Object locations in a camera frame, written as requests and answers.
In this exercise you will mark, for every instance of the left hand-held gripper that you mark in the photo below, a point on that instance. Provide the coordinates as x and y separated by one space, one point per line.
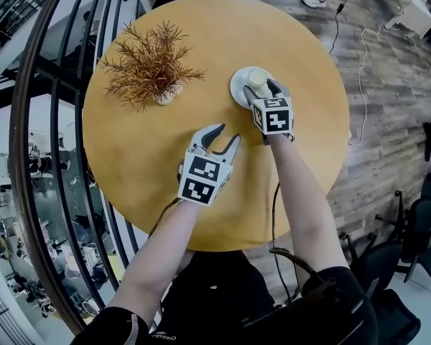
200 178

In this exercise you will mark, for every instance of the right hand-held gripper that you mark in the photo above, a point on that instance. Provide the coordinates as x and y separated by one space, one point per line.
273 115

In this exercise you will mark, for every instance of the white cup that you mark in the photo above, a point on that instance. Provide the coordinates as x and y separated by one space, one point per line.
259 80

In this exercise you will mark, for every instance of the white dish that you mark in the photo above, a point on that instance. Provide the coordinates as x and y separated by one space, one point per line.
238 86

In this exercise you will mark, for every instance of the person's right forearm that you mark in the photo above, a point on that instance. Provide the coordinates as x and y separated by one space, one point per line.
305 203

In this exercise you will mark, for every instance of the person's left forearm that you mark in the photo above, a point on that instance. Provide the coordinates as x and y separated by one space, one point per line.
154 253

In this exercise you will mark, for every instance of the dried orange plant in pot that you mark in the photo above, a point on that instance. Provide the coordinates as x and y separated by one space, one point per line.
151 67

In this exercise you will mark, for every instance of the person's black clothing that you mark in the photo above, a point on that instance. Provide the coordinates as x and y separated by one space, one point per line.
244 300

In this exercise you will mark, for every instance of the black metal railing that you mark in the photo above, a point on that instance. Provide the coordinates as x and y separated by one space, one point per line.
57 138

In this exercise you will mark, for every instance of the white box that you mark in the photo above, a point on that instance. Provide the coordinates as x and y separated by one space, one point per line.
411 7

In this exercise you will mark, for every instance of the black office chair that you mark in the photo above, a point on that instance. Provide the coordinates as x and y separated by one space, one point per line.
373 264
422 235

